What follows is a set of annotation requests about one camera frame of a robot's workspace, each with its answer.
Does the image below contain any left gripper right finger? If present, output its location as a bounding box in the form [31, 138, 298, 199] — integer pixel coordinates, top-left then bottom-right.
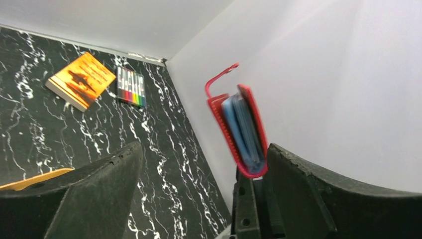
[267, 143, 422, 239]

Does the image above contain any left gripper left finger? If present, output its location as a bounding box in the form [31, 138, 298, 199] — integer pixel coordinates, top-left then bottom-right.
[0, 142, 143, 239]

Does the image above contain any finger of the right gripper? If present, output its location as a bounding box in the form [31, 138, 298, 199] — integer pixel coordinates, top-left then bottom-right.
[230, 169, 287, 239]

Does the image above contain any orange oval tray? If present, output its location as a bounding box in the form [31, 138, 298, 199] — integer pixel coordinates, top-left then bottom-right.
[0, 168, 73, 191]

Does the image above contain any red card holder wallet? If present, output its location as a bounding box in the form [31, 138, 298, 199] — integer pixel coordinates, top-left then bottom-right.
[205, 63, 268, 179]

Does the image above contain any orange book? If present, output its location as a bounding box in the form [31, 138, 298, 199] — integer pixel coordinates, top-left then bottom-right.
[45, 52, 116, 112]

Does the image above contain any pack of coloured markers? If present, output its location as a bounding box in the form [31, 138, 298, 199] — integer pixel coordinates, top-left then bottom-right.
[116, 66, 147, 108]

